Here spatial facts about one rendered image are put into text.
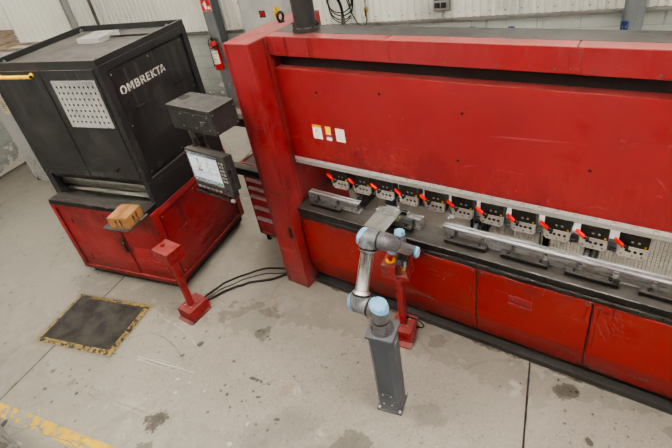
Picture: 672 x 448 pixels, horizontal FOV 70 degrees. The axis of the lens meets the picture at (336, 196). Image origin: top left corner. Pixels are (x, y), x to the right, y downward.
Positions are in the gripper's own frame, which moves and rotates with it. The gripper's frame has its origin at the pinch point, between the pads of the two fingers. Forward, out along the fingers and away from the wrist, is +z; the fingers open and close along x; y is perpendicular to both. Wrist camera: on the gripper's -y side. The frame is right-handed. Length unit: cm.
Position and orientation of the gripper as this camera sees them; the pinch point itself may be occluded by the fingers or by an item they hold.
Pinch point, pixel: (403, 267)
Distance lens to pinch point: 355.1
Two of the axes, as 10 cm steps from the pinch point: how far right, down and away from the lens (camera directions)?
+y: 3.9, -6.2, 6.8
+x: -9.0, -1.1, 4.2
